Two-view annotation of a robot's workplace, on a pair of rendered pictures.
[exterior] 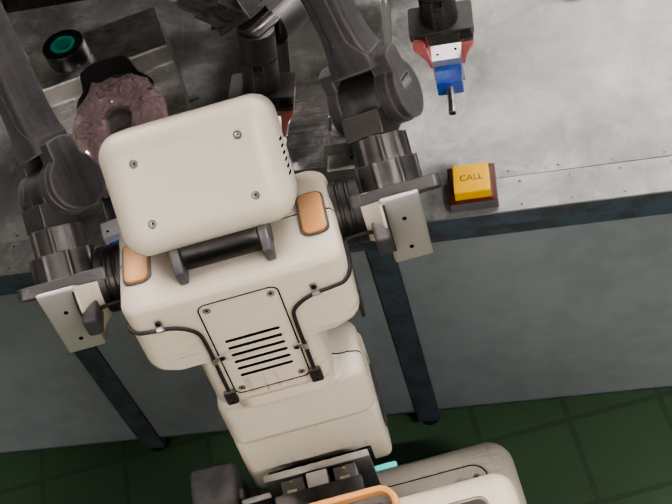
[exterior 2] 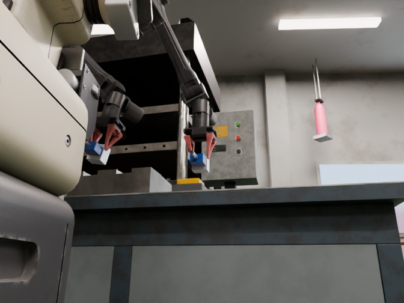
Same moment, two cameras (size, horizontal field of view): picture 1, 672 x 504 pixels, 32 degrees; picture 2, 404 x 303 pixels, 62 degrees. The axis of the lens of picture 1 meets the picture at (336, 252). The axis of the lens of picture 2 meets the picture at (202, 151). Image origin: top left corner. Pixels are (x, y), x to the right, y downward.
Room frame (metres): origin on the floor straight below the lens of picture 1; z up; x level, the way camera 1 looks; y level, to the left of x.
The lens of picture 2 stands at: (0.33, -0.25, 0.61)
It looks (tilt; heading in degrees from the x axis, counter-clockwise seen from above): 19 degrees up; 358
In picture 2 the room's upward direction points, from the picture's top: 1 degrees clockwise
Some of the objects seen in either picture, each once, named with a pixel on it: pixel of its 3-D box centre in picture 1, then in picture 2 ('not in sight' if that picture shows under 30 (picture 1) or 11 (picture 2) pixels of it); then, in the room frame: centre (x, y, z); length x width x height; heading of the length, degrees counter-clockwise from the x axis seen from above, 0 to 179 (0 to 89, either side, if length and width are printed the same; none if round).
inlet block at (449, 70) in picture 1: (450, 83); (196, 159); (1.33, -0.27, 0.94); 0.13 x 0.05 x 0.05; 165
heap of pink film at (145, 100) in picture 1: (119, 121); not in sight; (1.55, 0.29, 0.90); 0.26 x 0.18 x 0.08; 2
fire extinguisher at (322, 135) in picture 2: not in sight; (320, 119); (4.60, -2.03, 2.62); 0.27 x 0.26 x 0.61; 86
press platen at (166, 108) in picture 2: not in sight; (122, 136); (2.60, 0.26, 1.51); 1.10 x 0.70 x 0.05; 75
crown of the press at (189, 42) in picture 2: not in sight; (121, 102); (2.54, 0.27, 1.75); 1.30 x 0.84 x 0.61; 75
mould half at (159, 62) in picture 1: (123, 137); not in sight; (1.55, 0.29, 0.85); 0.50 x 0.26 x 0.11; 2
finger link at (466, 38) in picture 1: (452, 40); (204, 145); (1.36, -0.29, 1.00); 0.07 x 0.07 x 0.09; 75
